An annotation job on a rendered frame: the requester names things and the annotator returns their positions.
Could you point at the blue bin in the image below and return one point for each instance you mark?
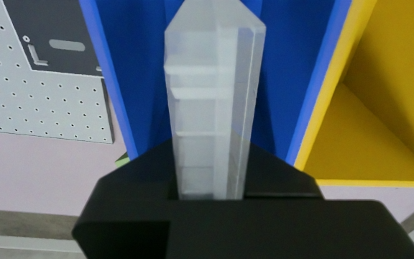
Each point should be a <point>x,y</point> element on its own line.
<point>128,37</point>

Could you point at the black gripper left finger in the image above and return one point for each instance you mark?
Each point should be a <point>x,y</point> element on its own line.
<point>151,174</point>

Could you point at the white well plate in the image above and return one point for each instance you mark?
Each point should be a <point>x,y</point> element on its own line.
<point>212,59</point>

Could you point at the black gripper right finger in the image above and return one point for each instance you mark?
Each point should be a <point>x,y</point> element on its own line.
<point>270,177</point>

